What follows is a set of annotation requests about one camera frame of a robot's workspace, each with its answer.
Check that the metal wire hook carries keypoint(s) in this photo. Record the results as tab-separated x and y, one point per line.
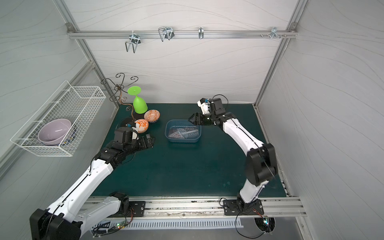
166	33

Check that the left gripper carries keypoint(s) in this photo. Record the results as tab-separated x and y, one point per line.
146	142

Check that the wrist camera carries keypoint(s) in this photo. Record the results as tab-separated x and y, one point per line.
134	131
211	106

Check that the white wire basket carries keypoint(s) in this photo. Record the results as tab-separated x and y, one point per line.
79	104

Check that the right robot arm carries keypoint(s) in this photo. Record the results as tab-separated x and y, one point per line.
261	162

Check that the blue plastic storage box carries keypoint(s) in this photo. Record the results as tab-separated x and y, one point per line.
182	124

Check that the orange patterned bowl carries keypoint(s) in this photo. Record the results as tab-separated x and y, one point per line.
141	125

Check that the green plastic goblet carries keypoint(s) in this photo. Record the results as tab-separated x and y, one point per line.
139	104

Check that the metal wire cup stand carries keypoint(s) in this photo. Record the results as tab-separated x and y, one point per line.
119	90

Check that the clear small triangle ruler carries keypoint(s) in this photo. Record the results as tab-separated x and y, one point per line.
179	134

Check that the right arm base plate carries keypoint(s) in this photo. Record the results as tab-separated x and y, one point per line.
235	207

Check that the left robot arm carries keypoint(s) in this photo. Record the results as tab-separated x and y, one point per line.
63	220

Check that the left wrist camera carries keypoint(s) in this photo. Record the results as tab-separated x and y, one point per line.
134	131

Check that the metal hook right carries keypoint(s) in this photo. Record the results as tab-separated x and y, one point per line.
274	34

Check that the small metal hook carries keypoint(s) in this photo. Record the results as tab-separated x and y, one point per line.
201	33

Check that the purple bowl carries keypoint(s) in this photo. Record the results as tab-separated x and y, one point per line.
54	132

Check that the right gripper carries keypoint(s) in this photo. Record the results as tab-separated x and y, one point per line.
201	119

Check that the metal double hook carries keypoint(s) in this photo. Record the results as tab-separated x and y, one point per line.
133	42

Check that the aluminium top rail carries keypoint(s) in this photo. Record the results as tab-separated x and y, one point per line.
190	35

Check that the long clear stencil ruler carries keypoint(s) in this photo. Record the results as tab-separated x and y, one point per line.
193	134

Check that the red blue patterned bowl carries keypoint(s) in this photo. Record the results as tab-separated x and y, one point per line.
152	116

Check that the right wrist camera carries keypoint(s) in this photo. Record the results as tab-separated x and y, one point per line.
211	106

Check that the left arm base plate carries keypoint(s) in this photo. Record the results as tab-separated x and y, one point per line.
138	208

